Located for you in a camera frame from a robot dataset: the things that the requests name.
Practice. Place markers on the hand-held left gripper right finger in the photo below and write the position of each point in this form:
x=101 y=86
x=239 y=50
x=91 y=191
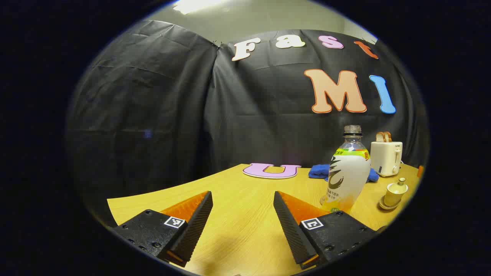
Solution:
x=291 y=230

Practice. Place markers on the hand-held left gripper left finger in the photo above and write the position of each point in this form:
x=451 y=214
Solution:
x=195 y=226

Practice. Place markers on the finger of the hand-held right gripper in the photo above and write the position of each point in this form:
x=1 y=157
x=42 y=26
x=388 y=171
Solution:
x=420 y=171

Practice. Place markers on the cream teacup lid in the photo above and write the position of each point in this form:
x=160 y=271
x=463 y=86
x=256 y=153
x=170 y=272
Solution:
x=398 y=187

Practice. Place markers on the cream ceramic teacup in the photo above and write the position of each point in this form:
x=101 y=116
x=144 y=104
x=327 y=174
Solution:
x=394 y=199

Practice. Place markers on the white label water bottle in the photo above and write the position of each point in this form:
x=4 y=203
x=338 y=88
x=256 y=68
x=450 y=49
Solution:
x=347 y=176

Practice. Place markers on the white toaster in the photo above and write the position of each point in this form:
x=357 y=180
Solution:
x=385 y=159

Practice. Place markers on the brown bread slice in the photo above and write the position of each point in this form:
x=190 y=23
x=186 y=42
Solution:
x=379 y=137
x=388 y=136

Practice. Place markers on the cream ceramic saucer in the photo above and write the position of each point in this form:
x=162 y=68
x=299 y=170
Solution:
x=383 y=205

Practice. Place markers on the blue towel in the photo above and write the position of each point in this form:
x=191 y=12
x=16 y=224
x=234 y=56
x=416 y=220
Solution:
x=318 y=170

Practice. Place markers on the pink paper cutout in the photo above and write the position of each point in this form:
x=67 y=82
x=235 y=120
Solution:
x=253 y=170

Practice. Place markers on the black backdrop cloth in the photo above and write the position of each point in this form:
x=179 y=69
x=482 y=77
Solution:
x=153 y=115

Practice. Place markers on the ceiling light panel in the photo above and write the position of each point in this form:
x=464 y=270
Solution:
x=195 y=4

